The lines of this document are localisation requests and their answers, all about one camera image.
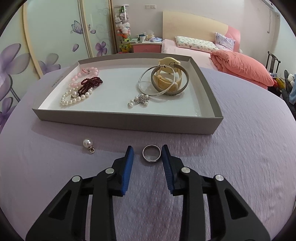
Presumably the clear tube of plush toys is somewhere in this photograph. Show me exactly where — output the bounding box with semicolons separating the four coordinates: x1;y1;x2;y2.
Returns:
113;4;131;53

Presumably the yellow wrist watch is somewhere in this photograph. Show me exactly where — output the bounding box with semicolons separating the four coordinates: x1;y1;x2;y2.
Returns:
153;57;182;92

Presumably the folded coral duvet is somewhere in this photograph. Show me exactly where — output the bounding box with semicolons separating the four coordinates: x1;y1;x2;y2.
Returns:
210;50;274;89

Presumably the purple textured table cloth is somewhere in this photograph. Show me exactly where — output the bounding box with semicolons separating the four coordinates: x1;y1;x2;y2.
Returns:
1;68;295;240

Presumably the grey cardboard tray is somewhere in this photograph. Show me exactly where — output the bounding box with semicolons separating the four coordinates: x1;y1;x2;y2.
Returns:
32;53;223;135

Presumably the pearl pendant with gold loop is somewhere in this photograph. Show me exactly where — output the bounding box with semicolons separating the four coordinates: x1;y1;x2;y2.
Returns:
83;138;95;154

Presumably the blue clothes pile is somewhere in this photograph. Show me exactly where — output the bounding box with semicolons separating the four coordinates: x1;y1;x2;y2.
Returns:
289;74;296;104

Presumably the pink bead bracelet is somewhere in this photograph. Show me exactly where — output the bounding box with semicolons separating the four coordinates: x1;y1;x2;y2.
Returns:
69;67;99;89

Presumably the beige and pink headboard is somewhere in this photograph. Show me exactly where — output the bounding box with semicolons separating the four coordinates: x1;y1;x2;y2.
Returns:
163;11;241;52

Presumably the white floral pillow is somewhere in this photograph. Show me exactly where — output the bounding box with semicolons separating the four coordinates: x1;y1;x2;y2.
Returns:
175;36;219;53

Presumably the grey cuff bangle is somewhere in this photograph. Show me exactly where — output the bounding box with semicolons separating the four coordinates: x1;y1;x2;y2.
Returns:
151;63;190;95

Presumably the silver band ring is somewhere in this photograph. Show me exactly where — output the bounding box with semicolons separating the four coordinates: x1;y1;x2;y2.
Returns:
141;144;162;163

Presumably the white pearl bracelet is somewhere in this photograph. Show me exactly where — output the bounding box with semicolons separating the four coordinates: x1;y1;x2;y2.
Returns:
60;86;93;108

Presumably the bed with pink sheet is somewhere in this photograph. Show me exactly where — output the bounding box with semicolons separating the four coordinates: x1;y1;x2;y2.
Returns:
160;39;275;90

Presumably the wardrobe with purple flowers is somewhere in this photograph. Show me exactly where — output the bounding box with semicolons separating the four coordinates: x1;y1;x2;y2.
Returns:
1;1;114;126

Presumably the purple patterned pillow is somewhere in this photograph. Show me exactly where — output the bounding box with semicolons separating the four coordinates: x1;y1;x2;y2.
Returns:
214;33;235;51

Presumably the thin silver bangle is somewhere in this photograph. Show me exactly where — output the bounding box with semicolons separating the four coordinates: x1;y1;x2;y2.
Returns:
137;65;176;97

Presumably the dark red bead bracelet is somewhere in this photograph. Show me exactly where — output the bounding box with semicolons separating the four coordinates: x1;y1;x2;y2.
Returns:
77;76;103;98

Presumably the dark wooden chair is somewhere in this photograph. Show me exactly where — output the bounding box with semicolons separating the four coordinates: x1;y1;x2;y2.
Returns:
265;51;281;74

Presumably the pink bedside table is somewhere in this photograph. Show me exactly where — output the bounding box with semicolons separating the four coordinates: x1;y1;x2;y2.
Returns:
131;41;162;53

